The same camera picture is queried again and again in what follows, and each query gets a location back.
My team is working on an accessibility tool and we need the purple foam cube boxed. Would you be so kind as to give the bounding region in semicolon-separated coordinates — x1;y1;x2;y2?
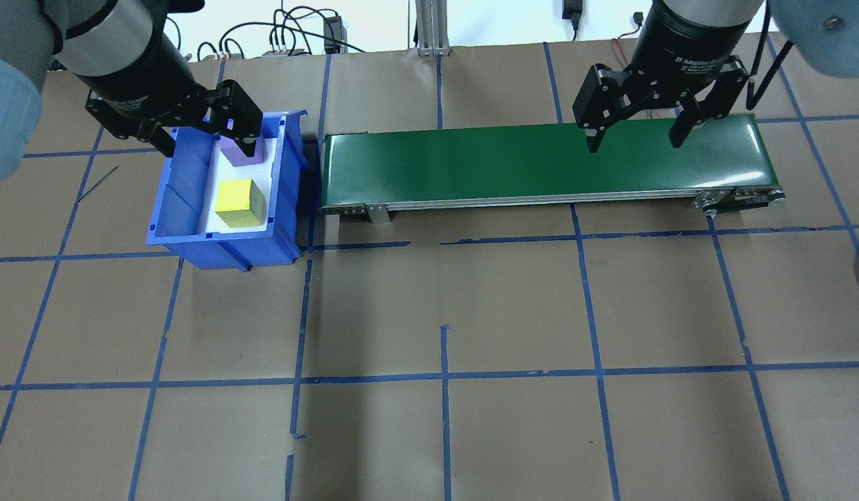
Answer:
219;132;266;168

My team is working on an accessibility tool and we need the yellow foam cube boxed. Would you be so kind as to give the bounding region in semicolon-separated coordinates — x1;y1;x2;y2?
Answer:
215;179;267;230

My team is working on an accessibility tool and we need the blue plastic storage bin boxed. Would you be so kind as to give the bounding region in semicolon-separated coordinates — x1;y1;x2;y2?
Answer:
146;108;312;272

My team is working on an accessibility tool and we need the white foam pad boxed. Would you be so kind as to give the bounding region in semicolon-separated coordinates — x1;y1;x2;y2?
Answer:
196;115;285;234

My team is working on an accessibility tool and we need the green conveyor belt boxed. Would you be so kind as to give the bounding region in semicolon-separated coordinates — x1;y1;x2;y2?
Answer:
319;113;786;225

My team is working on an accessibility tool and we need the thin red wire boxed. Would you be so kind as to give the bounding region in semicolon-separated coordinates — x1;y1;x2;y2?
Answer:
612;14;643;70

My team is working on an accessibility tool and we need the black braided cable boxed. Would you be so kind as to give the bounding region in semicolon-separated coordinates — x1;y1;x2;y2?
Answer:
746;0;796;112

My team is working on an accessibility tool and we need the thin dark cable tie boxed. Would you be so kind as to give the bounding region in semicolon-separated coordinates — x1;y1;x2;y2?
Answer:
76;165;120;205

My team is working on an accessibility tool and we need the black cable bundle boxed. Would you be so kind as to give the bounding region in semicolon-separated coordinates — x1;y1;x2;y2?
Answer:
196;3;367;62

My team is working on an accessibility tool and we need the aluminium extrusion post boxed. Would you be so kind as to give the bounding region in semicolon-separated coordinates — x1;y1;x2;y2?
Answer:
415;0;449;58

